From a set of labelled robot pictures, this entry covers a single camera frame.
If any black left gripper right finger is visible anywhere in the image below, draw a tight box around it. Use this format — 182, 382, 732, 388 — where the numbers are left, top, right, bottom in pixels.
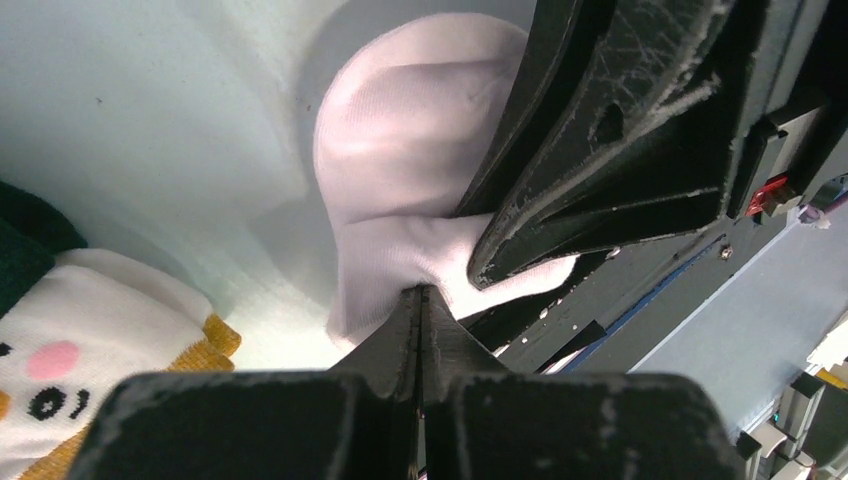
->
418, 286, 744, 479

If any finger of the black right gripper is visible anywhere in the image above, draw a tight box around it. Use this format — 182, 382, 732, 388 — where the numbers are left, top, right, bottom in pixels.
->
466, 1, 770, 289
453, 0, 617, 217

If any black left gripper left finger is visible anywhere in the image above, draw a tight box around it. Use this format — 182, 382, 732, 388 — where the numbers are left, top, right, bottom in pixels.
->
69, 288, 422, 479

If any white sock with black stripes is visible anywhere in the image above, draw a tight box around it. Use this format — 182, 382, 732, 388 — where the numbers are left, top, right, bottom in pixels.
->
313, 13, 576, 352

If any green snowman sock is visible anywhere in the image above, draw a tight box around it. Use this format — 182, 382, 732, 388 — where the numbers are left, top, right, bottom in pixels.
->
1, 184, 241, 479

